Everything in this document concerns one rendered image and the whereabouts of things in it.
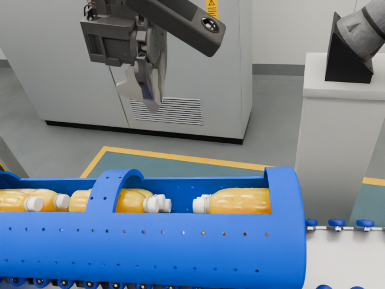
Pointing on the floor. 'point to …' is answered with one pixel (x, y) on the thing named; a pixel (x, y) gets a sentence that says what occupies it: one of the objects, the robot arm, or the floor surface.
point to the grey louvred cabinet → (236, 65)
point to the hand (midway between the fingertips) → (158, 105)
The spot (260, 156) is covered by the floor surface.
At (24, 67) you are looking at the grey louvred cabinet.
